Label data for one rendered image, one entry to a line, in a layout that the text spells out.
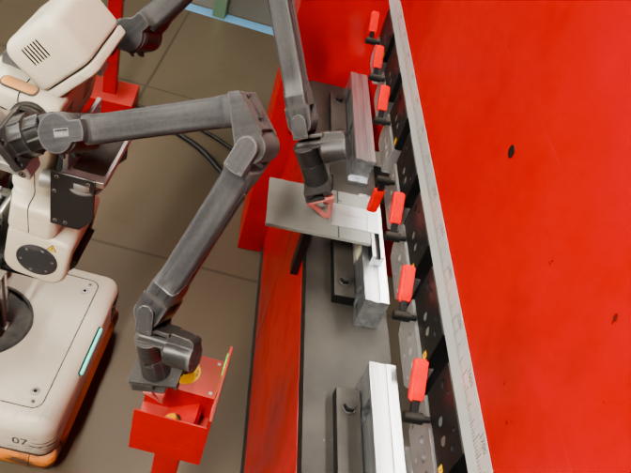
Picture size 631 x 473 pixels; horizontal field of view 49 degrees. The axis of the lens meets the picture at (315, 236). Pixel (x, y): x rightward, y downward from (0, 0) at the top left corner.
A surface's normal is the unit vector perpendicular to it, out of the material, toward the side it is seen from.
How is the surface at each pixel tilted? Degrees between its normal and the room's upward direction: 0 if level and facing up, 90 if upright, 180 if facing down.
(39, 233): 90
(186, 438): 90
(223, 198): 65
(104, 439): 0
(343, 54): 90
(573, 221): 90
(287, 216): 0
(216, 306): 0
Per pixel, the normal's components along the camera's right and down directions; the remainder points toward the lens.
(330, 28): 0.00, 0.68
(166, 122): -0.29, 0.21
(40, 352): 0.26, -0.71
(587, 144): -0.97, -0.19
